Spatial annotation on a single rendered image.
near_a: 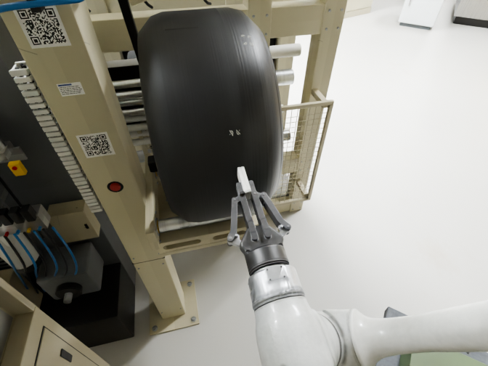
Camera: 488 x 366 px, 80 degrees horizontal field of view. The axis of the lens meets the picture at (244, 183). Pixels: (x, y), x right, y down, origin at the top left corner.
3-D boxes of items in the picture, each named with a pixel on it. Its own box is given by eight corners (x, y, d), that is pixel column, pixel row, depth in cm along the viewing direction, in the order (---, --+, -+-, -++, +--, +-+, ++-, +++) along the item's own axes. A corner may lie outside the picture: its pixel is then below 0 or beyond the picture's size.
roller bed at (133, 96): (117, 151, 126) (91, 86, 105) (119, 131, 136) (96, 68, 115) (164, 144, 129) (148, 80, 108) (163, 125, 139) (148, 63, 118)
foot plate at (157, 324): (149, 335, 158) (149, 335, 156) (149, 289, 176) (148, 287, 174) (200, 324, 162) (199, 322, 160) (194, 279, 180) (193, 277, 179)
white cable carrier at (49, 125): (91, 213, 96) (7, 71, 62) (93, 202, 99) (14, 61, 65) (106, 210, 96) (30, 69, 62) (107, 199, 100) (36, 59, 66)
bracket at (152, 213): (152, 251, 97) (144, 234, 90) (149, 171, 124) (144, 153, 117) (162, 249, 98) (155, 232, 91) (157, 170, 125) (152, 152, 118)
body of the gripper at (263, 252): (296, 258, 50) (279, 213, 55) (247, 269, 49) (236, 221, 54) (289, 274, 56) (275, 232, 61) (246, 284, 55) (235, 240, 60)
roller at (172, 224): (157, 236, 98) (154, 228, 95) (157, 226, 101) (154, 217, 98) (258, 217, 104) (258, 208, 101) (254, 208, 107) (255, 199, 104)
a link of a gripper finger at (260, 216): (264, 237, 54) (271, 236, 54) (251, 189, 61) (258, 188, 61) (263, 246, 57) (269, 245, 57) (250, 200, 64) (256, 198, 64)
